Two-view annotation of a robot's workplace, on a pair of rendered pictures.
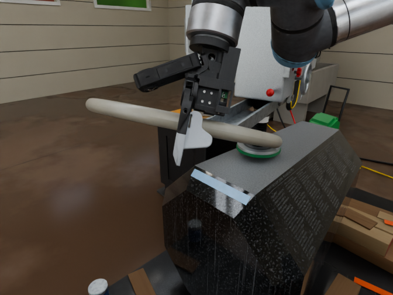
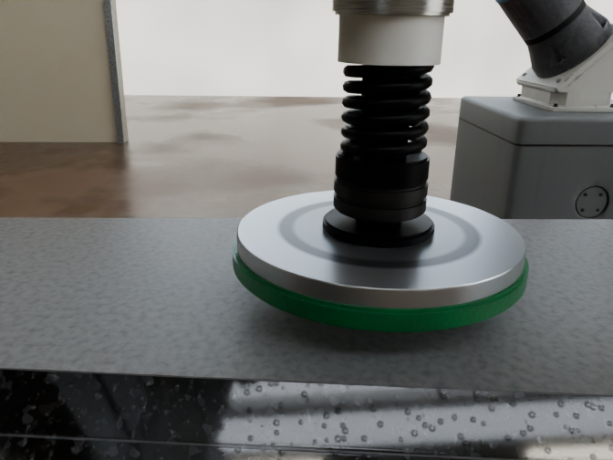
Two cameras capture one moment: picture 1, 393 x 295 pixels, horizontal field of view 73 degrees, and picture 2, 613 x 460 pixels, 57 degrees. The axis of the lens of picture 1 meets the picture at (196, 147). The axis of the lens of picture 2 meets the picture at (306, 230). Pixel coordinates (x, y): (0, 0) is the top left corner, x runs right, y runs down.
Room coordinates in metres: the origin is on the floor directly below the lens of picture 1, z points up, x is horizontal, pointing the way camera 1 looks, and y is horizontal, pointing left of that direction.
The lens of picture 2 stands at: (1.55, -0.07, 1.03)
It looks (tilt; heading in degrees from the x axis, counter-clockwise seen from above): 20 degrees down; 224
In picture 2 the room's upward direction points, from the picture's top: 1 degrees clockwise
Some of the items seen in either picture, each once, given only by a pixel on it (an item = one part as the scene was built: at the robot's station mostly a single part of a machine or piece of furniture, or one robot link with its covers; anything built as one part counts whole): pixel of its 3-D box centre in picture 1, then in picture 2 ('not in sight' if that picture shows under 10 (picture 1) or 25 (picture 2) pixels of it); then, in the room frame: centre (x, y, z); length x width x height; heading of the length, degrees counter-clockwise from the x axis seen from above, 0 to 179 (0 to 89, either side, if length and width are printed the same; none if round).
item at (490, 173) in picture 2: not in sight; (536, 262); (0.07, -0.61, 0.43); 0.50 x 0.50 x 0.85; 48
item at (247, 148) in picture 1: (258, 144); (377, 235); (1.22, -0.31, 0.88); 0.21 x 0.21 x 0.01
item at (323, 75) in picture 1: (303, 92); not in sight; (4.49, -1.83, 0.43); 1.30 x 0.62 x 0.86; 138
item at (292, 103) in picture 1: (294, 86); not in sight; (1.78, -0.66, 1.06); 0.23 x 0.03 x 0.32; 149
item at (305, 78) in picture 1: (298, 77); not in sight; (1.26, -0.48, 1.20); 0.15 x 0.10 x 0.15; 149
